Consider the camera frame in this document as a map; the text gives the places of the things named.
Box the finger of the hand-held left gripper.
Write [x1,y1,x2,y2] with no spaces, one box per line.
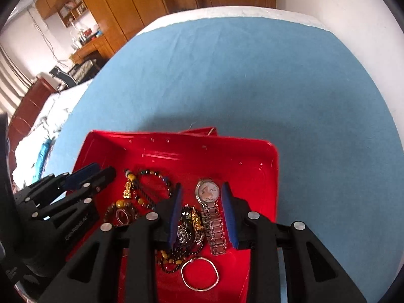
[14,163,101,203]
[30,166,117,222]

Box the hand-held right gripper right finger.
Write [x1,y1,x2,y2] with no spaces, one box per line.
[220,181,368,303]

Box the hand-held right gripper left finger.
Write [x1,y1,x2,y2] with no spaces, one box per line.
[38,182,184,303]

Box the silver pendant cord necklace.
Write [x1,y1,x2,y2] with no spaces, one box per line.
[175,205,206,250]

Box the silver wristwatch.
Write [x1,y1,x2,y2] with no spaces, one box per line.
[194,178,228,256]

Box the multicolour bead bracelet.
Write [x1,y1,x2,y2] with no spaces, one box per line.
[136,169,175,210]

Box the black bead necklace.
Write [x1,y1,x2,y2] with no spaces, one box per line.
[156,246,190,273]

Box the red tin box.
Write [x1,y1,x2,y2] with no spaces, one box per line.
[65,129,280,303]

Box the teal cloth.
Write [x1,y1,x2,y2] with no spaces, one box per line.
[36,140,53,177]

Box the large silver bangle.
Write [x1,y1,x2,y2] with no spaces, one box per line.
[181,257,219,291]

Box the white bedding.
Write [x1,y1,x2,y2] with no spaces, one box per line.
[13,80,92,190]

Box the dark red wooden footboard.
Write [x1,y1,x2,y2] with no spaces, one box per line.
[6,79,53,152]

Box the black chair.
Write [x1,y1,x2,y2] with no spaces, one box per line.
[50,66,79,87]

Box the beige curtain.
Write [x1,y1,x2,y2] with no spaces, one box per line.
[0,42,35,117]

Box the wooden desk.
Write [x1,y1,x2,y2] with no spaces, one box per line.
[69,35,109,65]

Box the blue cloth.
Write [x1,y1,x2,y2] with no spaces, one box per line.
[47,16,404,303]

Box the wooden wardrobe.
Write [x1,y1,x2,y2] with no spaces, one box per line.
[35,0,203,60]

